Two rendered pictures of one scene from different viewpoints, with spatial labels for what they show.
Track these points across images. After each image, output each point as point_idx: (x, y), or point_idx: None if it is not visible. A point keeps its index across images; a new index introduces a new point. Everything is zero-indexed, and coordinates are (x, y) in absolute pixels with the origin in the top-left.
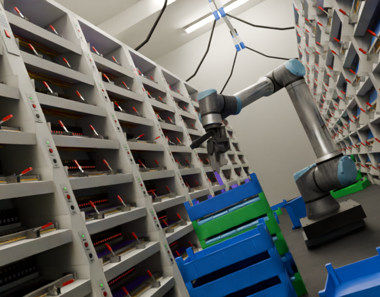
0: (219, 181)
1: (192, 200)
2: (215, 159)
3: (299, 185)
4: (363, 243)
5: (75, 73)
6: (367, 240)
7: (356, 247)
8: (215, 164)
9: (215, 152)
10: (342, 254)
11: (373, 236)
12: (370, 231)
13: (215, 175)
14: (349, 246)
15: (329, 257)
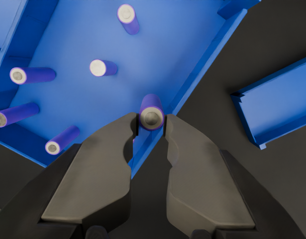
0: (144, 99)
1: None
2: (74, 149)
3: None
4: (141, 207)
5: None
6: (141, 213)
7: (139, 196)
8: (114, 131)
9: (14, 211)
10: (146, 181)
11: (144, 223)
12: (166, 238)
13: (150, 101)
14: (159, 203)
15: (162, 176)
